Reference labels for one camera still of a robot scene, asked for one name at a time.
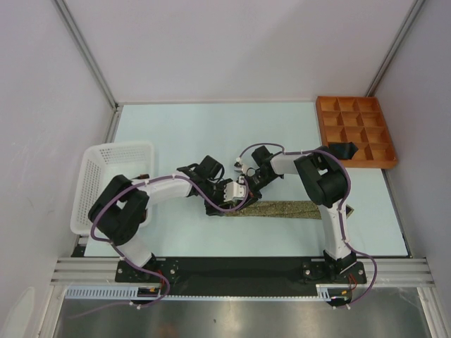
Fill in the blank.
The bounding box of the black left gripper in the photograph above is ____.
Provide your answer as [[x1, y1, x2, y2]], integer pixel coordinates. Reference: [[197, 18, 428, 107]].
[[201, 178, 233, 216]]

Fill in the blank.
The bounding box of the olive gold patterned tie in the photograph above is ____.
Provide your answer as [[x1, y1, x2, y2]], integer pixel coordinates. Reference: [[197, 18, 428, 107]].
[[223, 199, 355, 221]]

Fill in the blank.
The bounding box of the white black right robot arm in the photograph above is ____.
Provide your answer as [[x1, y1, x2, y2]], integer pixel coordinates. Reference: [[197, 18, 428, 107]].
[[235, 143, 357, 282]]

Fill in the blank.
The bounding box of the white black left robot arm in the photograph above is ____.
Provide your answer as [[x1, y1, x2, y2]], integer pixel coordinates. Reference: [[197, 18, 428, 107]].
[[88, 156, 247, 282]]

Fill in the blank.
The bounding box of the dark rolled tie in tray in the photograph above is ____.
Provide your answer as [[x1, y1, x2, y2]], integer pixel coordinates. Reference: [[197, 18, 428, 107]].
[[328, 142, 359, 161]]

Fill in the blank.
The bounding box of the white perforated plastic basket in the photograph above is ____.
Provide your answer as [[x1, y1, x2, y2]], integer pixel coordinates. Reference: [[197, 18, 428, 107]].
[[70, 142, 154, 235]]

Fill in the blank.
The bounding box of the orange compartment tray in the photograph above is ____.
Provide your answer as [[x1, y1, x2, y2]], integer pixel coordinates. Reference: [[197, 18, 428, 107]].
[[316, 96, 398, 169]]

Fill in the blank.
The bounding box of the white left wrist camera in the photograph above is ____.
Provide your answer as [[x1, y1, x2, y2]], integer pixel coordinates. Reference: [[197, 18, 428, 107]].
[[223, 175, 249, 202]]

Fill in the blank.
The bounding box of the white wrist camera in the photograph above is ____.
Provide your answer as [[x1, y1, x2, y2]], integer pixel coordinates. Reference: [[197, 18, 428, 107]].
[[233, 157, 247, 174], [223, 175, 249, 202]]

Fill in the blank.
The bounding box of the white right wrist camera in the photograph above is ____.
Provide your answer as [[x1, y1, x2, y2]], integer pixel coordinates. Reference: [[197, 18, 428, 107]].
[[233, 157, 247, 174]]

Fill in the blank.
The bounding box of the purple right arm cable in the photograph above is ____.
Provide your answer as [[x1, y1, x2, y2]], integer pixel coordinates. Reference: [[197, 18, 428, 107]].
[[237, 142, 380, 311]]

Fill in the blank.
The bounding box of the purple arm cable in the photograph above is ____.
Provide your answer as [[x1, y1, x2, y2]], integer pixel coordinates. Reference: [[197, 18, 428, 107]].
[[70, 174, 251, 318], [237, 142, 380, 311]]

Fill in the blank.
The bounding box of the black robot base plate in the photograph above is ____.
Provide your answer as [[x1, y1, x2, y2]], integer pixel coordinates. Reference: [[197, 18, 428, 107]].
[[115, 256, 367, 284]]

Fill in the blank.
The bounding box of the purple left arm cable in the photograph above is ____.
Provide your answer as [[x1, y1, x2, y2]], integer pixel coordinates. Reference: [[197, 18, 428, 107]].
[[70, 174, 251, 318]]

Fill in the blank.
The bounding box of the aluminium front frame rail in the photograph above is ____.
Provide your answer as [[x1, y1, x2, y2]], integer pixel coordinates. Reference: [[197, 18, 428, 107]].
[[51, 257, 434, 287]]

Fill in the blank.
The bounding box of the white slotted cable duct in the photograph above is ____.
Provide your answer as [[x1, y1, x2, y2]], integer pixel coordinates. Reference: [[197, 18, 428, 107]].
[[66, 286, 160, 300]]

